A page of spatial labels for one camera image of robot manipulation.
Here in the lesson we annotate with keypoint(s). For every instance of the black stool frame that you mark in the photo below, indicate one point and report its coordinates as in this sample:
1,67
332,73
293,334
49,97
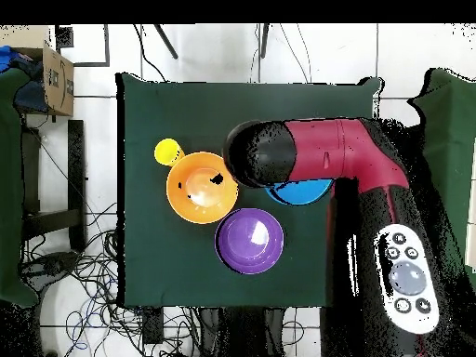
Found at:
76,186

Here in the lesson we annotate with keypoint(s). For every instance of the black tripod leg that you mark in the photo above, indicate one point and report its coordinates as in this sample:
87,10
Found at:
264,41
166,41

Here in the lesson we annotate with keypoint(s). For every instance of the green cloth side table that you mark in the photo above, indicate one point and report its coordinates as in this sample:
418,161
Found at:
453,148
9,186

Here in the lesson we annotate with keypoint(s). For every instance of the black power strip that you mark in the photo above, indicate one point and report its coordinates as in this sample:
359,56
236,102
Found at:
152,327

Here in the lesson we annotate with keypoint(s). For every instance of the dark green tablecloth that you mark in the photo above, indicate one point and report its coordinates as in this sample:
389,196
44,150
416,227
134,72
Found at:
156,111

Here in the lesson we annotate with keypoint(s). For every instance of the large orange bowl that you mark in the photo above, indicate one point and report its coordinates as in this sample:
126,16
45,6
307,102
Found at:
182,208

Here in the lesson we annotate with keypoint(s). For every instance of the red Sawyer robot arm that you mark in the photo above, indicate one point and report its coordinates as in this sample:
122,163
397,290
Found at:
323,148

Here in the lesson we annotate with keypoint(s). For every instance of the large purple bowl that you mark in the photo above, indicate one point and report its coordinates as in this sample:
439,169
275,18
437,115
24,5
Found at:
249,241

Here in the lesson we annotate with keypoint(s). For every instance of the large blue bowl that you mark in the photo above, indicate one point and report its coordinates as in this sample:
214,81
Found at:
301,193

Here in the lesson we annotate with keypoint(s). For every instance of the black metal frame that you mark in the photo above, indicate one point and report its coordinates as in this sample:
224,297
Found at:
107,44

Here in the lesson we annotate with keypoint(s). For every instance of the black pedestal leg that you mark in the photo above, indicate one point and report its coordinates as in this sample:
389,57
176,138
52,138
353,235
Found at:
52,266

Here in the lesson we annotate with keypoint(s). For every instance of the cardboard box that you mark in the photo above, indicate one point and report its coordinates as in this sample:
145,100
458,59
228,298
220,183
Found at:
57,81

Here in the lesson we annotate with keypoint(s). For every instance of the blue cloth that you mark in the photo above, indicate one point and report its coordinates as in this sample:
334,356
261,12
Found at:
7,55

